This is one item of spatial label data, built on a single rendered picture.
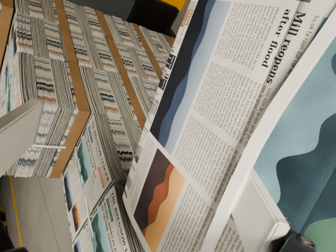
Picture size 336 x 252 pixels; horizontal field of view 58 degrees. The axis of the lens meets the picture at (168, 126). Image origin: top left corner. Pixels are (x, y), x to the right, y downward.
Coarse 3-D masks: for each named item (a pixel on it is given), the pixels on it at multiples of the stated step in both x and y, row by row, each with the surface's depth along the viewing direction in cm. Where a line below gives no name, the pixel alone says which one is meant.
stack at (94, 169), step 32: (96, 64) 130; (128, 64) 144; (160, 64) 161; (96, 96) 114; (128, 96) 125; (96, 128) 100; (128, 128) 109; (96, 160) 97; (128, 160) 98; (64, 192) 119; (96, 192) 95; (96, 224) 92; (128, 224) 80
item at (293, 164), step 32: (320, 0) 19; (288, 32) 21; (288, 64) 20; (320, 64) 19; (320, 96) 18; (288, 128) 20; (320, 128) 18; (256, 160) 22; (288, 160) 20; (320, 160) 18; (288, 192) 19; (320, 192) 18
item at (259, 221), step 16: (256, 176) 19; (240, 192) 19; (256, 192) 17; (240, 208) 18; (256, 208) 16; (272, 208) 15; (240, 224) 18; (256, 224) 16; (272, 224) 14; (288, 224) 14; (256, 240) 15; (272, 240) 14
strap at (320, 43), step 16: (320, 32) 18; (320, 48) 17; (304, 64) 18; (288, 80) 18; (288, 96) 18; (272, 112) 18; (256, 128) 19; (272, 128) 18; (256, 144) 18; (240, 160) 19; (240, 176) 19; (224, 192) 20; (224, 208) 20; (224, 224) 20; (208, 240) 21
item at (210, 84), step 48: (192, 0) 33; (240, 0) 26; (288, 0) 21; (192, 48) 31; (240, 48) 25; (192, 96) 29; (240, 96) 24; (144, 144) 36; (192, 144) 28; (144, 192) 34; (192, 192) 27; (144, 240) 33; (192, 240) 26
